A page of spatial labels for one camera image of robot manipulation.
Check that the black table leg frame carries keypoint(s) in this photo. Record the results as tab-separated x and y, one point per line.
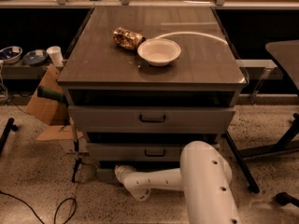
285	143

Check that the glass jar with snacks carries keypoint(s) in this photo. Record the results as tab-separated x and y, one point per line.
127	39

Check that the blue bowl on shelf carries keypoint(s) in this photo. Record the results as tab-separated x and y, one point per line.
35	57

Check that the grey middle drawer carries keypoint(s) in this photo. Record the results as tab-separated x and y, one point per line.
134	152

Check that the black caster foot right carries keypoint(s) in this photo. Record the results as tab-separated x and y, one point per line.
283	198

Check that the white paper cup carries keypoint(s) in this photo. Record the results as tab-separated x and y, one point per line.
55	55

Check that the cardboard box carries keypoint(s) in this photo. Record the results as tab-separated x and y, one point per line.
54	114

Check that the green handled tool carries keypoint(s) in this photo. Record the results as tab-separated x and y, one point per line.
50	94

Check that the blue white bowl far left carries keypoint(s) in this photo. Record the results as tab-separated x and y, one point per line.
10	55

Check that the grey top drawer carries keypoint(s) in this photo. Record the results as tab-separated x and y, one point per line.
151	119

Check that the black stand leg left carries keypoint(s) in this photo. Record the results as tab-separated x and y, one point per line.
10	126

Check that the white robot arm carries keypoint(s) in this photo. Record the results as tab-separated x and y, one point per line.
204	177

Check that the grey drawer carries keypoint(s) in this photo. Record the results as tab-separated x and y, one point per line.
134	152
151	119
109	175

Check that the dark side table top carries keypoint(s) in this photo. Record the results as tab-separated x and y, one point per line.
286	55

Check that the grey bottom drawer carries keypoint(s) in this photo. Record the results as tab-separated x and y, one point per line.
109	175

